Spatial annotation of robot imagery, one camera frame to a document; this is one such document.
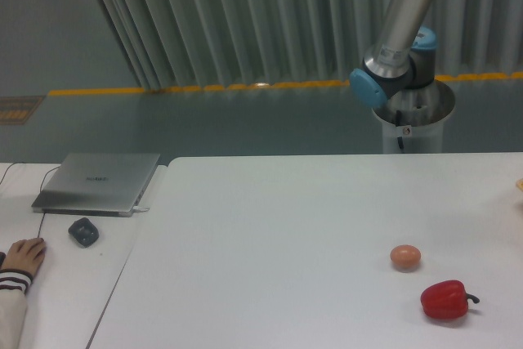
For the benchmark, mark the person's hand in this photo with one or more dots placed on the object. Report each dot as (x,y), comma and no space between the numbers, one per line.
(20,257)

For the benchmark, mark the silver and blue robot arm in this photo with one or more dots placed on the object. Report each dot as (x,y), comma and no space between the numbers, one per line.
(403,57)

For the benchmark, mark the white striped sleeve forearm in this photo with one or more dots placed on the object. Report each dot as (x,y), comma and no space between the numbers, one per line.
(14,285)

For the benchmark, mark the red bell pepper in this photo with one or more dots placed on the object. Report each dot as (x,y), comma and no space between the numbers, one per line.
(447,300)

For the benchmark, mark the woven basket edge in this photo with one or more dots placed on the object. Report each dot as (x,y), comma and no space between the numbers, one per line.
(519,185)

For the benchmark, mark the small black plastic device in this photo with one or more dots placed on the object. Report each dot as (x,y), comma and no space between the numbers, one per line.
(84,232)

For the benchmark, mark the silver closed laptop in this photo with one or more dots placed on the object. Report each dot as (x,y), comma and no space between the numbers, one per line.
(101,184)

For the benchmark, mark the white usb dongle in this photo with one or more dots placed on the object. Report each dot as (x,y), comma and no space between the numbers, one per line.
(140,209)

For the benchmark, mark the brown egg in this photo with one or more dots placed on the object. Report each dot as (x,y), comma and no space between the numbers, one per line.
(405,257)

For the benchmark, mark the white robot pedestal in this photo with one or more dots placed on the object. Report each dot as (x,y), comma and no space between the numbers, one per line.
(413,120)

